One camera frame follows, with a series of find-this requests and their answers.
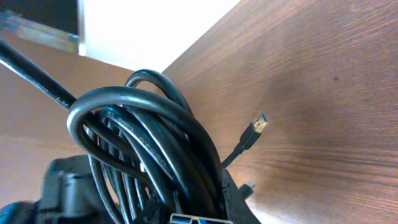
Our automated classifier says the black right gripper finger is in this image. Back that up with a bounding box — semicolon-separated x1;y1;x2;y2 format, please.
222;169;261;224

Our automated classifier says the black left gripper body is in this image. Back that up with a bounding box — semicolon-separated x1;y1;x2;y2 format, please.
1;155;124;224

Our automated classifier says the black USB-A cable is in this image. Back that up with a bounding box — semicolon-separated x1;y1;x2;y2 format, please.
66;68;269;224

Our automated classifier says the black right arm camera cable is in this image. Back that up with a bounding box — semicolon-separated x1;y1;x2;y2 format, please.
0;39;78;110

